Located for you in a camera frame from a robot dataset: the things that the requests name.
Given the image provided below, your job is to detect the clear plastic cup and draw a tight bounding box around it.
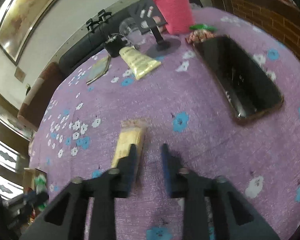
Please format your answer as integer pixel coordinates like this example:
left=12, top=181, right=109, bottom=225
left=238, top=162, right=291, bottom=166
left=119, top=17, right=142, bottom=47

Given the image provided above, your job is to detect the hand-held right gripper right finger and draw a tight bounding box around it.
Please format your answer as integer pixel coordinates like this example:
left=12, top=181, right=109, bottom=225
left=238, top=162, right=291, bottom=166
left=160, top=143, right=281, bottom=240

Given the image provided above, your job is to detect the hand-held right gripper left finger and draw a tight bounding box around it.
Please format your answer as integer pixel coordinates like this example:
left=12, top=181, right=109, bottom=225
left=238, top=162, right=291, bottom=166
left=19, top=143, right=138, bottom=240

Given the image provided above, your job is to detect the cardboard box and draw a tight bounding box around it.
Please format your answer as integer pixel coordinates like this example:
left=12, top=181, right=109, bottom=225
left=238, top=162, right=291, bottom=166
left=23, top=168, right=48, bottom=195

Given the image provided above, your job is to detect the wall switch plate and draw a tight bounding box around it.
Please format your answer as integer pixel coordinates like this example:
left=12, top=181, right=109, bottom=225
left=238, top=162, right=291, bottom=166
left=14, top=67, right=26, bottom=83

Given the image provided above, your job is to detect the purple floral tablecloth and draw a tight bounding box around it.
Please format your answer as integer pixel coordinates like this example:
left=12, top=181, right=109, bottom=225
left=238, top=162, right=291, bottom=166
left=28, top=6, right=300, bottom=240

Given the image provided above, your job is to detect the black phone stand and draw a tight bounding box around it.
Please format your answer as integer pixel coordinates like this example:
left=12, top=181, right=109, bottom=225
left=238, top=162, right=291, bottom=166
left=127, top=0, right=182, bottom=57

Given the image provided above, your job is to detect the yellow long packet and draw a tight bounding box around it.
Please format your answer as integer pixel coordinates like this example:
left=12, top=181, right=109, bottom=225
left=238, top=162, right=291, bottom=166
left=119, top=46, right=162, bottom=81

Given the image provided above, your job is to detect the black smartphone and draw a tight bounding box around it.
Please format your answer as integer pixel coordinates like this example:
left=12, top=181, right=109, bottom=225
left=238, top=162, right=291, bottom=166
left=194, top=35, right=284, bottom=126

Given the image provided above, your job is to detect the cream wafer snack packet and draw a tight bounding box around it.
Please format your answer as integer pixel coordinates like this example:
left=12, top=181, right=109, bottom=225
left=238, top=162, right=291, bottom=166
left=111, top=119, right=148, bottom=170

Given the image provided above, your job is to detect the brown wooden cabinet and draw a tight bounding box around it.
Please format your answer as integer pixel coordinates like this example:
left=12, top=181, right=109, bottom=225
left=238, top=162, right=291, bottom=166
left=205, top=0, right=300, bottom=67

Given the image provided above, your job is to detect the black clamp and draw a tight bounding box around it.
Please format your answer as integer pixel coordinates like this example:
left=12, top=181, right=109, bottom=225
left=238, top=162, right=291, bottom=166
left=86, top=19, right=98, bottom=34
left=97, top=9, right=112, bottom=23

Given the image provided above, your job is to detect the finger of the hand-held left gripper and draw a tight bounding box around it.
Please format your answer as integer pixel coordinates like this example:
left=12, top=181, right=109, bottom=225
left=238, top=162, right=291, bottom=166
left=6, top=191, right=50, bottom=228

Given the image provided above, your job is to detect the brown armchair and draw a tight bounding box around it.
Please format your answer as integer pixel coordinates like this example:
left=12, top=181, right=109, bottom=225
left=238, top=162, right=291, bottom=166
left=17, top=62, right=67, bottom=130

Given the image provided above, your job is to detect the black pot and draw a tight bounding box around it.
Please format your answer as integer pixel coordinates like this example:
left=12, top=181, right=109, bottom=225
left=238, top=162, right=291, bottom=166
left=102, top=34, right=128, bottom=58

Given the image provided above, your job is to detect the wooden glass door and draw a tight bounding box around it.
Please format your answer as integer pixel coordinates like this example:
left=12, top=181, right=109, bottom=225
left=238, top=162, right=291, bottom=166
left=0, top=84, right=34, bottom=200

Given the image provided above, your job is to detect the dark grey sofa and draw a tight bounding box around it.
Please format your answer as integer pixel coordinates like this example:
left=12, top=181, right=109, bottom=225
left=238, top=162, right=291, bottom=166
left=58, top=0, right=203, bottom=77

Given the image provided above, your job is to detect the small red green candy packet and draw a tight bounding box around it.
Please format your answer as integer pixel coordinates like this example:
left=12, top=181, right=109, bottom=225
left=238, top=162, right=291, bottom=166
left=185, top=24, right=217, bottom=45

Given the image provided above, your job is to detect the framed wall picture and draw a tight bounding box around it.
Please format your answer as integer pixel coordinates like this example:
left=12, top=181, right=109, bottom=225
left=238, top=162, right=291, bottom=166
left=0, top=0, right=82, bottom=67

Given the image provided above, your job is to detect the pink sleeved bottle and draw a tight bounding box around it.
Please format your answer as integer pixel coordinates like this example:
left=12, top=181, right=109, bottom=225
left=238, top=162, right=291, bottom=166
left=147, top=0, right=194, bottom=35

